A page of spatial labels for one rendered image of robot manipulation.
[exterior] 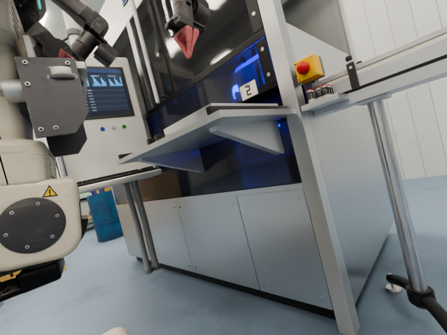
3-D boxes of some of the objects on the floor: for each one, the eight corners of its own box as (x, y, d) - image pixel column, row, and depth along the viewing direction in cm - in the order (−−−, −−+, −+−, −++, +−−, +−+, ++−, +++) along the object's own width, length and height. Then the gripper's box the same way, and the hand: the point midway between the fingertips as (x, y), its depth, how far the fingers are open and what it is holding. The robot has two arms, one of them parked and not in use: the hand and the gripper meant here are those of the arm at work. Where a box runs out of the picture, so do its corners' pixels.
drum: (124, 229, 425) (113, 189, 423) (135, 230, 388) (124, 186, 386) (94, 241, 389) (82, 197, 388) (103, 244, 352) (90, 195, 350)
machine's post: (344, 322, 94) (217, -193, 90) (360, 326, 90) (228, -214, 86) (338, 332, 90) (205, -209, 85) (355, 338, 85) (216, -231, 81)
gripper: (189, 22, 75) (195, 68, 73) (161, 8, 67) (167, 58, 66) (203, 8, 70) (209, 57, 68) (174, -9, 63) (181, 45, 61)
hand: (188, 54), depth 67 cm, fingers closed
